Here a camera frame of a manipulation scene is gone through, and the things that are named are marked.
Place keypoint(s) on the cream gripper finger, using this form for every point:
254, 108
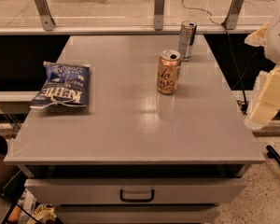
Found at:
265, 101
258, 38

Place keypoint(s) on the silver redbull can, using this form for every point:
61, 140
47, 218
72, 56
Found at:
186, 39

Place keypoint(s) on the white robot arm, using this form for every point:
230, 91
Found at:
272, 47

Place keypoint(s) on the gold lacroix can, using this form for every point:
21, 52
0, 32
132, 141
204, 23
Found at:
168, 71

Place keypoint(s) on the blue kettle chip bag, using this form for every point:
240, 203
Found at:
66, 84

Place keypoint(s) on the snack bag on floor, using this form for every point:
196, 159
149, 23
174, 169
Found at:
43, 214

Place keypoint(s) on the black stand leg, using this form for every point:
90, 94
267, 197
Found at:
272, 154

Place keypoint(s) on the grey cabinet drawer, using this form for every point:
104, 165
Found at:
106, 191

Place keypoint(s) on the lower grey drawer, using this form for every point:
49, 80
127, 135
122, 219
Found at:
158, 214

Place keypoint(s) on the right metal railing bracket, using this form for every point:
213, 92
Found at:
231, 20

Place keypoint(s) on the metal railing bracket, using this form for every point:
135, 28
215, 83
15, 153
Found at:
231, 20
47, 21
158, 14

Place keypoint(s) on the middle metal railing bracket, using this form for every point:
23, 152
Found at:
158, 14

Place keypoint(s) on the black drawer handle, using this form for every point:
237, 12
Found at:
126, 197

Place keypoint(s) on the left metal railing bracket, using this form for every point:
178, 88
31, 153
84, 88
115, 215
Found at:
47, 21

